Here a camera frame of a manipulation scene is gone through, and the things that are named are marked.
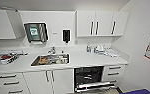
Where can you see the stainless steel dishwasher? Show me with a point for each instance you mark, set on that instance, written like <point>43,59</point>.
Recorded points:
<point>89,80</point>

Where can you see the clear dish soap bottle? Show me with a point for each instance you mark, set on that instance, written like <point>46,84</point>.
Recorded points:
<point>88,48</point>

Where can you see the chrome faucet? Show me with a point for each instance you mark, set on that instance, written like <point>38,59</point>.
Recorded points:
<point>52,50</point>

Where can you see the stack of white dishes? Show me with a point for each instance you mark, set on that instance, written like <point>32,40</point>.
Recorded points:
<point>99,49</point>

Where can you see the steel kitchen sink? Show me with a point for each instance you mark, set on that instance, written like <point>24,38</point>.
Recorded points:
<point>51,60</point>

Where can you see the white dish cloth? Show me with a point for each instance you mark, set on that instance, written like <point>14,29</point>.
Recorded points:
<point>111,53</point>

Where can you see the white two-door base cabinet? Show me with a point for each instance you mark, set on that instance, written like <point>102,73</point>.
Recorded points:
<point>51,81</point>

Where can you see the steel paper towel dispenser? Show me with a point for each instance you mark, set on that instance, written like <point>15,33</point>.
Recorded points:
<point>35,32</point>

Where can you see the black wall soap dispenser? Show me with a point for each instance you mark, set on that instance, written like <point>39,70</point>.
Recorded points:
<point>66,35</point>

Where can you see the white three-door wall cabinet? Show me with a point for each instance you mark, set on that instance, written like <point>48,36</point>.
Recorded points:
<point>4,25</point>
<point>101,23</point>

